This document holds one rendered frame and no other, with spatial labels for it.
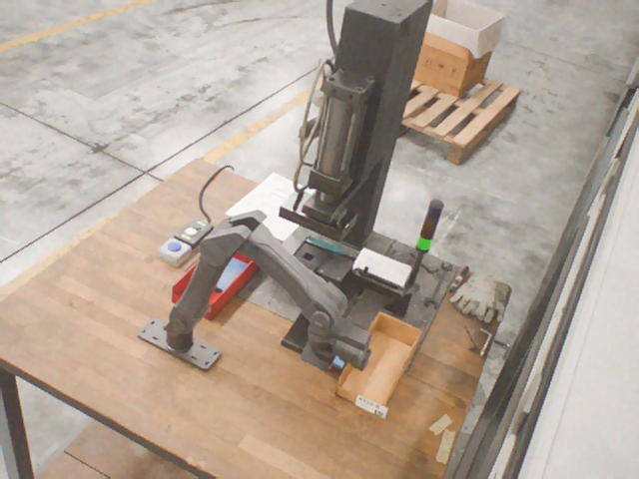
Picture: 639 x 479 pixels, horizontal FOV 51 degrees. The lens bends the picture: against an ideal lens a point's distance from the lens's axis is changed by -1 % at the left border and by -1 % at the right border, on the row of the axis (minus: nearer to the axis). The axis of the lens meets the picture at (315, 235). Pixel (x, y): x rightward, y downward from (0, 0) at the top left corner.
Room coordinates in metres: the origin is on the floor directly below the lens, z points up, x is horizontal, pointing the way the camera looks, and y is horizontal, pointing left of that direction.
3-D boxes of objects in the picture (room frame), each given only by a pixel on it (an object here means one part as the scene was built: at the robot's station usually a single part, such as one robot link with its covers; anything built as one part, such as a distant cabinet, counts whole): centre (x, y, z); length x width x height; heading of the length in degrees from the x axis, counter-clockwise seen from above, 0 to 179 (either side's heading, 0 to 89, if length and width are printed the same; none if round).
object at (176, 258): (1.39, 0.38, 0.90); 0.07 x 0.07 x 0.06; 71
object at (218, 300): (1.31, 0.23, 0.93); 0.25 x 0.12 x 0.06; 161
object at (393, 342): (1.12, -0.22, 0.93); 0.25 x 0.13 x 0.08; 161
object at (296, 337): (1.19, -0.07, 0.91); 0.17 x 0.16 x 0.02; 71
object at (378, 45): (1.52, -0.05, 1.44); 0.17 x 0.13 x 0.42; 161
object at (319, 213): (1.47, -0.02, 1.22); 0.26 x 0.18 x 0.30; 161
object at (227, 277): (1.34, 0.23, 0.92); 0.15 x 0.07 x 0.03; 165
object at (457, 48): (4.88, -0.72, 0.40); 0.67 x 0.60 x 0.50; 153
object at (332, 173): (1.40, 0.00, 1.37); 0.11 x 0.09 x 0.30; 71
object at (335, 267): (1.40, -0.01, 0.98); 0.20 x 0.10 x 0.01; 71
